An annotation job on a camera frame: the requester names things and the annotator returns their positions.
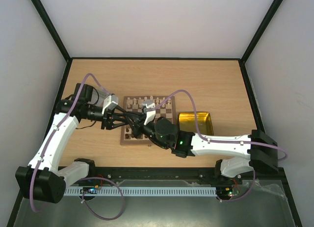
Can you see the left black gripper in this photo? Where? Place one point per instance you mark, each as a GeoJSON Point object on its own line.
{"type": "Point", "coordinates": [109, 113]}

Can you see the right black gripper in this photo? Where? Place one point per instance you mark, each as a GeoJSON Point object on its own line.
{"type": "Point", "coordinates": [142, 124]}

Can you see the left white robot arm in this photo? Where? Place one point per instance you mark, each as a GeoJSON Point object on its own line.
{"type": "Point", "coordinates": [41, 179]}

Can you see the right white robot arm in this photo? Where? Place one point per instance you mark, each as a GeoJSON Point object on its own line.
{"type": "Point", "coordinates": [250, 152]}

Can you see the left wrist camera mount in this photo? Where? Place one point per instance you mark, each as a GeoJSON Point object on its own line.
{"type": "Point", "coordinates": [110, 102]}

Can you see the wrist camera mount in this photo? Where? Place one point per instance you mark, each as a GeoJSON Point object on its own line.
{"type": "Point", "coordinates": [110, 102]}
{"type": "Point", "coordinates": [148, 107]}

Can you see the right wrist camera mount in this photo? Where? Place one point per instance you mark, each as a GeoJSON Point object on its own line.
{"type": "Point", "coordinates": [148, 107]}

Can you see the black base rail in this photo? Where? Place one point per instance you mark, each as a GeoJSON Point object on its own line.
{"type": "Point", "coordinates": [203, 176]}

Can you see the white slotted cable duct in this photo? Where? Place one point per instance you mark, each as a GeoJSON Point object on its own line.
{"type": "Point", "coordinates": [143, 191]}

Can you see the black enclosure frame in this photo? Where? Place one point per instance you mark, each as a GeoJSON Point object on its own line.
{"type": "Point", "coordinates": [256, 113]}

